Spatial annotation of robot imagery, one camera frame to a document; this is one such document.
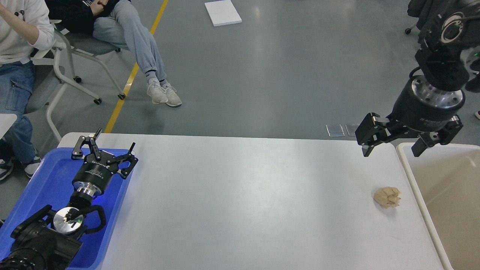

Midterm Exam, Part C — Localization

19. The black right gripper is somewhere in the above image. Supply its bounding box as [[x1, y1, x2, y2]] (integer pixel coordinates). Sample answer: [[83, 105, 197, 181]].
[[355, 75, 465, 157]]

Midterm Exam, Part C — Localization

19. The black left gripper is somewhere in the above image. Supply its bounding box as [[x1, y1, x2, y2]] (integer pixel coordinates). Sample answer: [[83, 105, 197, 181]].
[[71, 127, 139, 197]]

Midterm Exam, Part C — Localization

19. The brown paper ball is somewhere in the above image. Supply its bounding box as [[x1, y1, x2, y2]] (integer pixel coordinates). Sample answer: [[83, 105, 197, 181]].
[[373, 187, 401, 209]]

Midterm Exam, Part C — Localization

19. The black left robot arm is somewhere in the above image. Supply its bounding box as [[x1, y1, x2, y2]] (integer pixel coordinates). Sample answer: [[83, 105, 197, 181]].
[[1, 130, 138, 270]]

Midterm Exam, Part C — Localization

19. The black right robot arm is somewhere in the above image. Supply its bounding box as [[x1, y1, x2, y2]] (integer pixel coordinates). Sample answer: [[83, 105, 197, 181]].
[[355, 0, 480, 157]]

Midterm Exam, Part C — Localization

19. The right floor socket plate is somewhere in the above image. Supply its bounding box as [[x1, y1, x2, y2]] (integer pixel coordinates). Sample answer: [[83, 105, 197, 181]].
[[345, 124, 359, 137]]

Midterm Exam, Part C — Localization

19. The floor socket plate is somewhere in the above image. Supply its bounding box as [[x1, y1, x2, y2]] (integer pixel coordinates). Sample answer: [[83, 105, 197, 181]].
[[345, 124, 359, 137], [325, 124, 345, 137]]

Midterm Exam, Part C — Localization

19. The blue plastic tray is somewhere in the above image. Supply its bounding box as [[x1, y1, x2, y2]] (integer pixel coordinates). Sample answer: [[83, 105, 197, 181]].
[[0, 147, 130, 270]]

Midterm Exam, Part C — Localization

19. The beige plastic bin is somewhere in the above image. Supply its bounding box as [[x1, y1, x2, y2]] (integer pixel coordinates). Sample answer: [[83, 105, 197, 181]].
[[396, 143, 480, 270]]

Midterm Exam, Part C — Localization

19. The left floor socket plate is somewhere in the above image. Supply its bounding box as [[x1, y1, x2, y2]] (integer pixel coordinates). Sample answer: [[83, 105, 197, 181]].
[[325, 124, 345, 137]]

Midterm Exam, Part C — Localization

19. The white side table corner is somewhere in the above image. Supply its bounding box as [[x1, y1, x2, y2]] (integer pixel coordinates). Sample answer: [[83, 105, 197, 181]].
[[0, 113, 17, 138]]

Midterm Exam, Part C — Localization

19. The grey office chair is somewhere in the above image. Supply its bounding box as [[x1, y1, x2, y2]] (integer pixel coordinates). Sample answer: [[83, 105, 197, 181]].
[[24, 20, 126, 141]]

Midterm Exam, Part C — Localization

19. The chair with dark jacket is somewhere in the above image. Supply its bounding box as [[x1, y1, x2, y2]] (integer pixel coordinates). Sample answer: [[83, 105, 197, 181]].
[[404, 0, 432, 35]]

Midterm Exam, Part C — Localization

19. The seated person in jeans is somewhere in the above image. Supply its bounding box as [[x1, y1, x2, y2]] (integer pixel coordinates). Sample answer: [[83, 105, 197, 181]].
[[46, 0, 182, 107]]

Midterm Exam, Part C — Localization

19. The seated person white sweater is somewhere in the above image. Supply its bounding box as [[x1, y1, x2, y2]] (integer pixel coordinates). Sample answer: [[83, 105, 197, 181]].
[[0, 0, 54, 180]]

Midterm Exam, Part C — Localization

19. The white flat box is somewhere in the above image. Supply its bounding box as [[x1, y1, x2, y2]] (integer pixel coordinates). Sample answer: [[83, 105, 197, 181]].
[[204, 0, 242, 26]]

